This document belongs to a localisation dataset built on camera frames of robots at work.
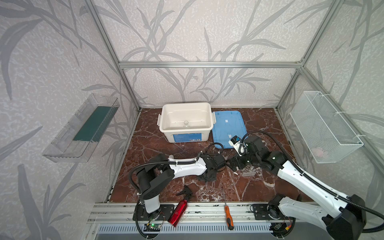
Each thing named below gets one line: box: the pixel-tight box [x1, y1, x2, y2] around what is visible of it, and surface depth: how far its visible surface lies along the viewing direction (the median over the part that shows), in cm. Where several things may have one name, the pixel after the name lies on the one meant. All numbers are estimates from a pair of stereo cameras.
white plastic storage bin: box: [157, 102, 217, 143], surface depth 101 cm
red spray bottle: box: [167, 185, 193, 228], surface depth 74 cm
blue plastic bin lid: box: [212, 110, 249, 149], surface depth 110 cm
